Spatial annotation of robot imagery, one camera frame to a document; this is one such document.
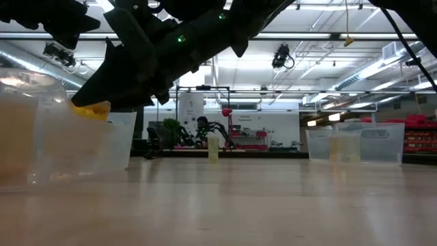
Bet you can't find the green potted plant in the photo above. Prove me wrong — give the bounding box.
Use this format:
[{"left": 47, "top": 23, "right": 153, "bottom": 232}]
[{"left": 162, "top": 118, "right": 182, "bottom": 151}]

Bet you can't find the red storage bin shelf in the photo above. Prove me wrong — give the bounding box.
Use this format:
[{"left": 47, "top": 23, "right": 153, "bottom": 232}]
[{"left": 360, "top": 114, "right": 437, "bottom": 154}]

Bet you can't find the black monitor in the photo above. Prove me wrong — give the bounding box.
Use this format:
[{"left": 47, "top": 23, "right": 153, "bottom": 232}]
[{"left": 131, "top": 108, "right": 145, "bottom": 151}]

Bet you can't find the LED light bar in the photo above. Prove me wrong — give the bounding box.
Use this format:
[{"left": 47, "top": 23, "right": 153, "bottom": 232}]
[{"left": 0, "top": 31, "right": 419, "bottom": 41}]

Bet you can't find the large orange pill bottle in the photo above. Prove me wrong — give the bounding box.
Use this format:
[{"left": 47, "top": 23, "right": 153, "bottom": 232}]
[{"left": 70, "top": 100, "right": 112, "bottom": 122}]

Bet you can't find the black aluminium table frame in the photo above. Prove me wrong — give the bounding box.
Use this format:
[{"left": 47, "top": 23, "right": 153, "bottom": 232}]
[{"left": 131, "top": 149, "right": 437, "bottom": 165}]

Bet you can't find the red and white machine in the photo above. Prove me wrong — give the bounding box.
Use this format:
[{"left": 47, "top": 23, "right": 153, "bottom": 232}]
[{"left": 234, "top": 128, "right": 269, "bottom": 151}]

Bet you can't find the black camera with cable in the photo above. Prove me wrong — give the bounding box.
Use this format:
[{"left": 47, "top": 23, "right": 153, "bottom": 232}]
[{"left": 271, "top": 43, "right": 295, "bottom": 70}]

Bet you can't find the yellow hanging connector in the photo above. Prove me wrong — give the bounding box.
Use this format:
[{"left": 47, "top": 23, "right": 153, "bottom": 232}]
[{"left": 343, "top": 0, "right": 355, "bottom": 48}]

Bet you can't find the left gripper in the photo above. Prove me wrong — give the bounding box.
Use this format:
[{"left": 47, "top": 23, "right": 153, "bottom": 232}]
[{"left": 0, "top": 0, "right": 102, "bottom": 50}]

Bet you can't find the white panel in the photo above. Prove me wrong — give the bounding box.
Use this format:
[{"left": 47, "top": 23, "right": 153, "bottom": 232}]
[{"left": 178, "top": 92, "right": 205, "bottom": 137}]

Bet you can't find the clear plastic bin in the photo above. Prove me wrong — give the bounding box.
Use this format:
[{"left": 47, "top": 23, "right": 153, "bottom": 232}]
[
  {"left": 305, "top": 122, "right": 406, "bottom": 165},
  {"left": 0, "top": 67, "right": 137, "bottom": 192}
]

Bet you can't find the black station frame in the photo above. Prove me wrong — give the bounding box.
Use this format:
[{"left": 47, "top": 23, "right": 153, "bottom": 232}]
[{"left": 175, "top": 84, "right": 231, "bottom": 151}]

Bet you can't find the small pill bottle white cap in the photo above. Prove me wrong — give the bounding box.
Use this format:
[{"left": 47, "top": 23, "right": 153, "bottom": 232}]
[{"left": 207, "top": 135, "right": 220, "bottom": 164}]

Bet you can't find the white air vent box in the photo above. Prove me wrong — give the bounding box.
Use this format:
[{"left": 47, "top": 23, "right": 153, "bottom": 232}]
[{"left": 381, "top": 41, "right": 399, "bottom": 61}]

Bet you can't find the black ceiling-mounted device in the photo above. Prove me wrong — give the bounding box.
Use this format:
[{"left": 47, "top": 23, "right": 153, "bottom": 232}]
[{"left": 42, "top": 42, "right": 78, "bottom": 68}]

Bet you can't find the person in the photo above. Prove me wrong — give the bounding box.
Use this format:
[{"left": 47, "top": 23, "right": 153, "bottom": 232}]
[{"left": 196, "top": 115, "right": 211, "bottom": 146}]

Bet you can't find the silver ventilation duct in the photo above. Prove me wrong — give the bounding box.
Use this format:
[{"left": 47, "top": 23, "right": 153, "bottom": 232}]
[{"left": 0, "top": 40, "right": 86, "bottom": 90}]

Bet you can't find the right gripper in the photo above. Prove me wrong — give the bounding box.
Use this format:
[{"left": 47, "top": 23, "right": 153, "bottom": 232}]
[{"left": 70, "top": 5, "right": 219, "bottom": 111}]

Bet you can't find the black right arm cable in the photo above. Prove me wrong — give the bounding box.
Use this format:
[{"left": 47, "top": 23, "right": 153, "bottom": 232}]
[{"left": 378, "top": 6, "right": 437, "bottom": 94}]

